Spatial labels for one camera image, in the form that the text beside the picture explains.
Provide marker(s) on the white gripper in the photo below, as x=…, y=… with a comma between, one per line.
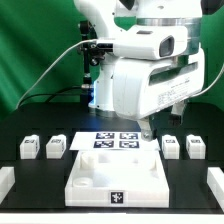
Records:
x=142, y=88

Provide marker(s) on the white obstacle block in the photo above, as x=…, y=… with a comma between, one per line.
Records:
x=7, y=180
x=215, y=181

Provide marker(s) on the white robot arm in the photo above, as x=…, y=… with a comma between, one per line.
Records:
x=111, y=18

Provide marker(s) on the black camera on stand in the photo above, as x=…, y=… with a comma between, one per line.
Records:
x=91, y=57

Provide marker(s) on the white obstacle block left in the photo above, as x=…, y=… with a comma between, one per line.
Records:
x=7, y=180

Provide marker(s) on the white square tabletop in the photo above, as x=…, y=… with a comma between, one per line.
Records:
x=117, y=179

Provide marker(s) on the white marker sheet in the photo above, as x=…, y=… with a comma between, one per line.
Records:
x=112, y=141

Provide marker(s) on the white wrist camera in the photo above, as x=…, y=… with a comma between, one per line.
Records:
x=147, y=42

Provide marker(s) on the white front rail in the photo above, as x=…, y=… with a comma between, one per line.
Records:
x=109, y=219

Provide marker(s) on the white obstacle block right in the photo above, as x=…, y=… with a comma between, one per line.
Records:
x=215, y=181

